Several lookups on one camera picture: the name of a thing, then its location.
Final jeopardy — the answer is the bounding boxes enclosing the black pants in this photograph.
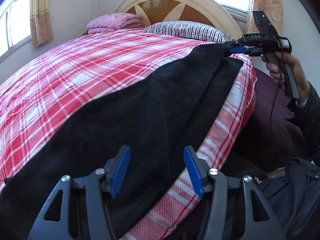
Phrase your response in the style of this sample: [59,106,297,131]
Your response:
[1,44,244,239]

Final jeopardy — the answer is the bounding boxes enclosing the dark jacket right forearm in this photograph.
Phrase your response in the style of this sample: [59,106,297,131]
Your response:
[287,82,319,155]

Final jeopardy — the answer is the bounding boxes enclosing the person's right hand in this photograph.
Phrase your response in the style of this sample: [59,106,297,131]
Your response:
[261,51,310,105]

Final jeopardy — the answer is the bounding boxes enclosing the yellow side curtain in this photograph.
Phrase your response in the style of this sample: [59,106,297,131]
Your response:
[245,0,284,35]

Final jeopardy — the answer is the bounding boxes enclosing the striped pillow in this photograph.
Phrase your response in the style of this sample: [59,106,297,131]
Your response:
[144,21,233,43]

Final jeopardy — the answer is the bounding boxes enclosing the cream wooden headboard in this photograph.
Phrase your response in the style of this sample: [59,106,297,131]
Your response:
[116,0,242,39]

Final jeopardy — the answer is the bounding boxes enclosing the red plaid bed sheet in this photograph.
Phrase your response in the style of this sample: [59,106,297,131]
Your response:
[1,29,257,239]

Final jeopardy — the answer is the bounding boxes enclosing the folded pink blanket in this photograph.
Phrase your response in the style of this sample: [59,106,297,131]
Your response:
[86,12,143,34]

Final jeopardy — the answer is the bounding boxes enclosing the right beige curtain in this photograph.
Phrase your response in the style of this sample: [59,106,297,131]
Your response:
[30,0,53,48]

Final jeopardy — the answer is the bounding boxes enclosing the window with metal frame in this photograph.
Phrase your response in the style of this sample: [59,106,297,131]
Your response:
[1,0,31,59]

